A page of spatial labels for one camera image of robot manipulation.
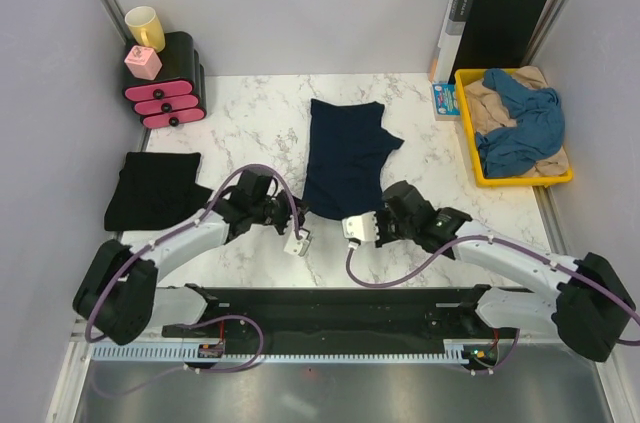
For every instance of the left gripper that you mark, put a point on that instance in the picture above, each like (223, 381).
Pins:
(283, 196)

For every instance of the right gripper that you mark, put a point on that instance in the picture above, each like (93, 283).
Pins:
(383, 238)

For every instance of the navy blue t shirt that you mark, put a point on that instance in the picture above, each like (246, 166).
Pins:
(348, 148)

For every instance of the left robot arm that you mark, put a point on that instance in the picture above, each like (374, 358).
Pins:
(120, 295)

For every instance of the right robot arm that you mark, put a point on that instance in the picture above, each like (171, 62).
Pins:
(582, 301)

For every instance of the yellow plastic bin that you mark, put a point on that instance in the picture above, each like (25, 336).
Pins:
(466, 133)

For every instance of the folded black t shirt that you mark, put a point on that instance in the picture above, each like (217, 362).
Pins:
(155, 191)

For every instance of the blue small book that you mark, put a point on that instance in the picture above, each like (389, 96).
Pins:
(445, 102)

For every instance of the beige t shirt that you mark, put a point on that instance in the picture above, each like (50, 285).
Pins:
(490, 103)

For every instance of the black pink drawer unit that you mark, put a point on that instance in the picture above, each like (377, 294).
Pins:
(177, 95)

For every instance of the pink cube box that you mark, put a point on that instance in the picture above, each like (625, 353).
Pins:
(143, 62)

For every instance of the black orange folder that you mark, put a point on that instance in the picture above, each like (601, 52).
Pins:
(483, 34)

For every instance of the yellow mug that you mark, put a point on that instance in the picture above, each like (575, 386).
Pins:
(146, 28)

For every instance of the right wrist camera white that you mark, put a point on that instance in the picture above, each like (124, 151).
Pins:
(361, 228)

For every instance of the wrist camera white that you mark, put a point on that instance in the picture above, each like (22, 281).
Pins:
(297, 243)
(361, 228)

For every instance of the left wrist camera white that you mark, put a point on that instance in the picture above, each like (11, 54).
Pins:
(297, 243)

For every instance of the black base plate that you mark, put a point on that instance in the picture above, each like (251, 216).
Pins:
(323, 322)

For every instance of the right cable duct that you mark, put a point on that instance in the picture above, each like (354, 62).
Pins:
(484, 352)

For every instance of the cable duct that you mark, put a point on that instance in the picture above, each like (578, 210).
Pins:
(159, 351)
(484, 352)

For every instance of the left cable duct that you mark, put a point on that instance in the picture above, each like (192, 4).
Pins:
(159, 351)

